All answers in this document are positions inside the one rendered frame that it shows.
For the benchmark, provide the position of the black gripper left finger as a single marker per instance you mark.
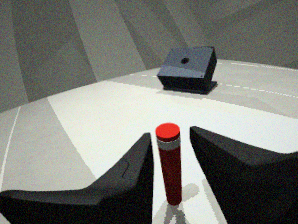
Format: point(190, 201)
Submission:
point(123, 195)

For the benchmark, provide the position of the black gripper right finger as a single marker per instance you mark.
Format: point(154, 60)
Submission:
point(252, 185)

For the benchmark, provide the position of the dark red cylinder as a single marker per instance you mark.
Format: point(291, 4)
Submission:
point(168, 139)

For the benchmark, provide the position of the blue-grey square panel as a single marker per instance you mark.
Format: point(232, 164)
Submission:
point(189, 70)

